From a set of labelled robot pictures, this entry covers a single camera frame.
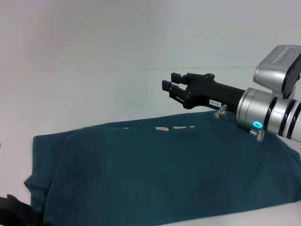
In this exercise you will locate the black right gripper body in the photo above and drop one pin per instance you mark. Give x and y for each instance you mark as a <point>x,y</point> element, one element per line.
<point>207,91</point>

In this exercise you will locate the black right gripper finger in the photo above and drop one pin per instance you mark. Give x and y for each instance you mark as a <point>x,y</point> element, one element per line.
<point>174,91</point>
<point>179,79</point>

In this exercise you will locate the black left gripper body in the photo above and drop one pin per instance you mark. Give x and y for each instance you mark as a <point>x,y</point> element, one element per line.
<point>16,212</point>

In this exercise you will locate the teal blue shirt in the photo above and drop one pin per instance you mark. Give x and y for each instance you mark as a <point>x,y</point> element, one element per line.
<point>152,176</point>

